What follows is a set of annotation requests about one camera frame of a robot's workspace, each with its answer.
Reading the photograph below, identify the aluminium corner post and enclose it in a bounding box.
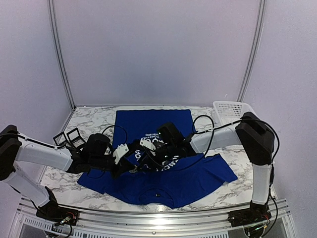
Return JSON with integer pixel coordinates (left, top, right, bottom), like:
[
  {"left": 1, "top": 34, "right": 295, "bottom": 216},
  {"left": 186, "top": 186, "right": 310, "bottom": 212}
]
[
  {"left": 237, "top": 0, "right": 267, "bottom": 102},
  {"left": 47, "top": 0, "right": 76, "bottom": 111}
]

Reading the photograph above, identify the right aluminium corner post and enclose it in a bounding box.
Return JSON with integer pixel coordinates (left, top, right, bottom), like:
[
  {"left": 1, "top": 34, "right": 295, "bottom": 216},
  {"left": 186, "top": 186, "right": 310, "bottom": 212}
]
[{"left": 237, "top": 0, "right": 267, "bottom": 102}]

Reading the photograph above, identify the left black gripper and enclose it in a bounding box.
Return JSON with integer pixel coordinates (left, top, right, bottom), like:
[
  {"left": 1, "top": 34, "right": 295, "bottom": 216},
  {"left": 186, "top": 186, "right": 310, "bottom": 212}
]
[{"left": 90, "top": 155, "right": 135, "bottom": 180}]

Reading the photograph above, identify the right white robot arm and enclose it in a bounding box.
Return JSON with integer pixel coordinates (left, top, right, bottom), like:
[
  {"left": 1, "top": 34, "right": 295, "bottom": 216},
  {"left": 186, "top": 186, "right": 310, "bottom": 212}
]
[{"left": 140, "top": 112, "right": 279, "bottom": 223}]

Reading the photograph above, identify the left aluminium corner post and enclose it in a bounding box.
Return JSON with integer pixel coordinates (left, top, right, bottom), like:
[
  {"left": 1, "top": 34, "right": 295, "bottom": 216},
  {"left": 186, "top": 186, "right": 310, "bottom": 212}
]
[{"left": 47, "top": 0, "right": 76, "bottom": 111}]

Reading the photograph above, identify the black brooch display box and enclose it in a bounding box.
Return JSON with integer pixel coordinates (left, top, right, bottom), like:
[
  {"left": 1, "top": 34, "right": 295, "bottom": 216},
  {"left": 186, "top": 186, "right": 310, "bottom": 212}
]
[{"left": 66, "top": 127, "right": 86, "bottom": 149}]

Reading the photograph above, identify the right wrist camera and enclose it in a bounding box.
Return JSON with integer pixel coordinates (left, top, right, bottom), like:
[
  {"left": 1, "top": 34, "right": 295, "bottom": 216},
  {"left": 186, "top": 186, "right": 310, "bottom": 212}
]
[{"left": 140, "top": 138, "right": 156, "bottom": 151}]

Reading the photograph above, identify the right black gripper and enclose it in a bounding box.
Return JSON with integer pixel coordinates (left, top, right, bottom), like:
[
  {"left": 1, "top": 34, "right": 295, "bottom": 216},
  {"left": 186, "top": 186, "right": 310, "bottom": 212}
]
[{"left": 137, "top": 141, "right": 177, "bottom": 172}]

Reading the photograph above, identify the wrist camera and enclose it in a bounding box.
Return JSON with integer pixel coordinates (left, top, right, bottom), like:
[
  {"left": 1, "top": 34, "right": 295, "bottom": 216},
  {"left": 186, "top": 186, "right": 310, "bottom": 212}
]
[
  {"left": 113, "top": 143, "right": 129, "bottom": 165},
  {"left": 140, "top": 138, "right": 156, "bottom": 151}
]

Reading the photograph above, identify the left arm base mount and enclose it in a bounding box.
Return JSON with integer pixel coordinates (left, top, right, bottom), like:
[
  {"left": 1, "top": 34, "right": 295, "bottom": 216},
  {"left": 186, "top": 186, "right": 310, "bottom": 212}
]
[{"left": 36, "top": 201, "right": 79, "bottom": 226}]

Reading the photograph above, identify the blue printed t-shirt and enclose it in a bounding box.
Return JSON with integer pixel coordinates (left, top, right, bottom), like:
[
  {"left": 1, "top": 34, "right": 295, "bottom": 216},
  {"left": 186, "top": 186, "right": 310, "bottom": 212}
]
[{"left": 77, "top": 110, "right": 237, "bottom": 209}]

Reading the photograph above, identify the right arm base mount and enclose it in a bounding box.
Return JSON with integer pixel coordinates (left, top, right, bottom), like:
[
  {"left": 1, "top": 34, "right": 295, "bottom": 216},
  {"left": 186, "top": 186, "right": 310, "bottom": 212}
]
[{"left": 227, "top": 207, "right": 272, "bottom": 227}]

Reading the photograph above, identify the white plastic basket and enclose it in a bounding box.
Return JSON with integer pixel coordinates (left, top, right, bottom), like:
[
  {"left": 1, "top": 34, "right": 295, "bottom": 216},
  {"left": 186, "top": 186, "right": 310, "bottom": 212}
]
[{"left": 213, "top": 101, "right": 256, "bottom": 125}]

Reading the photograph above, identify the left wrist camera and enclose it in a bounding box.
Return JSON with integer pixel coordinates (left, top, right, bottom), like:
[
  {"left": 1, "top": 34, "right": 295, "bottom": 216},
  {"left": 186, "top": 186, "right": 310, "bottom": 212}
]
[{"left": 113, "top": 143, "right": 129, "bottom": 165}]

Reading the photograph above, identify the aluminium front rail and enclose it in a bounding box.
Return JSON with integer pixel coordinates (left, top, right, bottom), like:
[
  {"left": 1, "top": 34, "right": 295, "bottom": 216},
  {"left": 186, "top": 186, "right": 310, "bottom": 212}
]
[{"left": 9, "top": 198, "right": 296, "bottom": 238}]

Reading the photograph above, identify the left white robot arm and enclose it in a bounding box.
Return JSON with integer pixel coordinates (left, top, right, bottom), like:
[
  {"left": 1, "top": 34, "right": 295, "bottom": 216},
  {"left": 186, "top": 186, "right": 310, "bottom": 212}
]
[{"left": 0, "top": 125, "right": 135, "bottom": 221}]

